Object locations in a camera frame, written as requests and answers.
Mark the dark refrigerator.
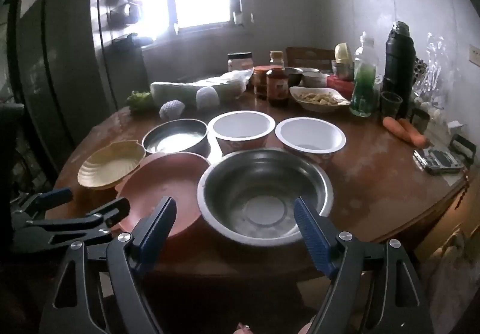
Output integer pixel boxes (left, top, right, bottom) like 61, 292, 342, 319
17, 0, 151, 173

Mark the yellow cup in steel cup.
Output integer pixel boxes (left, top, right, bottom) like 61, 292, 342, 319
332, 42, 355, 82

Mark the small metal cup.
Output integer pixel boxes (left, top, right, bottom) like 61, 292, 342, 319
410, 108, 430, 133

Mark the black thermos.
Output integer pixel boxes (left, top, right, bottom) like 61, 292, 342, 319
382, 21, 416, 108

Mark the napa cabbage in plastic bag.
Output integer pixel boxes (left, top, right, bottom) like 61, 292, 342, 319
150, 70, 254, 107

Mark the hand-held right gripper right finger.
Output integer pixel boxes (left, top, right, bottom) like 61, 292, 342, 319
293, 196, 436, 334

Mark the black-lidded glass jar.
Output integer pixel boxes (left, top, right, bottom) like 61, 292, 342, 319
227, 52, 253, 74

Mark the large steel bowl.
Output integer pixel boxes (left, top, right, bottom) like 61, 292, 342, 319
197, 150, 334, 245

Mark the pink plate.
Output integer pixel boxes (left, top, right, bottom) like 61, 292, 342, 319
116, 152, 212, 239

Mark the red sauce jar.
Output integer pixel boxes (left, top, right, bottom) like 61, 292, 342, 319
253, 65, 272, 97
266, 68, 289, 107

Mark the fruit in white foam net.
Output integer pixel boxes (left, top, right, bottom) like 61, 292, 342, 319
196, 87, 220, 110
159, 100, 186, 121

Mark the white ceramic bowl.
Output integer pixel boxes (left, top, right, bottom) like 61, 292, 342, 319
302, 72, 331, 88

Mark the clear plastic wrap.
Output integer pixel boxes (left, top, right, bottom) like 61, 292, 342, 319
414, 32, 451, 121

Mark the red box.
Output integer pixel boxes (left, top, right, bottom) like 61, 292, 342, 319
326, 76, 355, 95

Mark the glass cup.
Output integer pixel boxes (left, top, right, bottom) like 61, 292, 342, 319
380, 91, 403, 117

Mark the yellow shell-shaped plate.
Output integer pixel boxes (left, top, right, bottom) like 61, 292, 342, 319
77, 142, 146, 190

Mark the white dish of food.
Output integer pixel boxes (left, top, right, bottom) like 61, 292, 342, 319
289, 86, 351, 112

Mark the small white box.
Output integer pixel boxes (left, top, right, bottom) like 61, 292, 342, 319
447, 120, 464, 140

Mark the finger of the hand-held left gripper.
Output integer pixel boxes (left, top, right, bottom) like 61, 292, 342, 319
17, 188, 74, 223
22, 198, 132, 234

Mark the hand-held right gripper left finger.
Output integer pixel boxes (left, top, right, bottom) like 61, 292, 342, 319
39, 196, 178, 334

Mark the green lettuce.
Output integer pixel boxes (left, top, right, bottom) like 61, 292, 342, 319
127, 91, 155, 114

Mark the round steel plate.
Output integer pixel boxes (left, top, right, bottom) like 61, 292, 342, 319
142, 119, 209, 157

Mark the wooden chair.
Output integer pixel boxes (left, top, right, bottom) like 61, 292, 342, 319
286, 47, 336, 70

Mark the small steel bowl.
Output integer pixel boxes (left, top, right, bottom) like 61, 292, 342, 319
284, 67, 304, 87

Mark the wire shelf rack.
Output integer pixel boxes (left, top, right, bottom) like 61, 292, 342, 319
97, 0, 143, 52

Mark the green liquid plastic bottle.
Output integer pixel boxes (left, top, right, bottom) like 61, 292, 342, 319
350, 32, 379, 117

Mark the white paper bowl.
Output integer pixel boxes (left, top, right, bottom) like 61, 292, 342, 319
208, 111, 276, 155
275, 117, 346, 167

